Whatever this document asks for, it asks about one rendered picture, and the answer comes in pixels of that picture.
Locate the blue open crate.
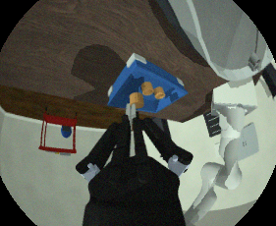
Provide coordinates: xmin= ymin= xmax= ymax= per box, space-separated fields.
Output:
xmin=108 ymin=53 xmax=188 ymax=113

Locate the bronze bushing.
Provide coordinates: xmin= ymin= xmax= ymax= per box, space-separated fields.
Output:
xmin=141 ymin=82 xmax=153 ymax=95
xmin=153 ymin=87 xmax=165 ymax=99
xmin=130 ymin=92 xmax=144 ymax=109

